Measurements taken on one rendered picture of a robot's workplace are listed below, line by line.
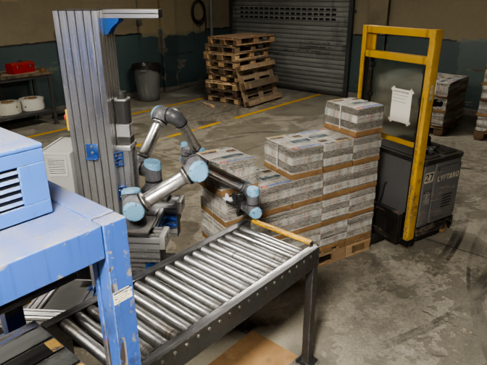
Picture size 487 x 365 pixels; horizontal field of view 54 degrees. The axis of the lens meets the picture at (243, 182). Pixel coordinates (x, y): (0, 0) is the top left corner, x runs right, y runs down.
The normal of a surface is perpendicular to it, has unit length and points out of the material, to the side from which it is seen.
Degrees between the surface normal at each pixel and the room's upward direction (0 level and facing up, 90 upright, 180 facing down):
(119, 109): 90
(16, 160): 90
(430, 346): 0
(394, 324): 0
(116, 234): 90
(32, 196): 90
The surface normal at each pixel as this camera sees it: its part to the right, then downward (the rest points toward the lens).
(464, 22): -0.65, 0.29
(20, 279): 0.76, 0.24
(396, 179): -0.85, 0.20
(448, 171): 0.52, 0.32
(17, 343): 0.00, -0.93
